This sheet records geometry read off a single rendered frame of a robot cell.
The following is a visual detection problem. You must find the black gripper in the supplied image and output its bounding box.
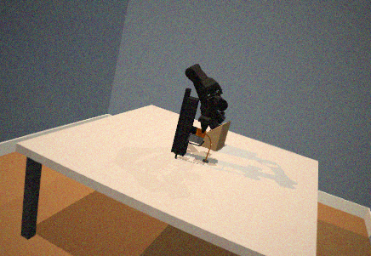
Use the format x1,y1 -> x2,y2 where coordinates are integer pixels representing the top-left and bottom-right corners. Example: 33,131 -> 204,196
198,103 -> 217,134

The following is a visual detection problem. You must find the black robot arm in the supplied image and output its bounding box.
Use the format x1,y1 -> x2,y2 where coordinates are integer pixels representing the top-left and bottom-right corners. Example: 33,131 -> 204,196
185,64 -> 228,131

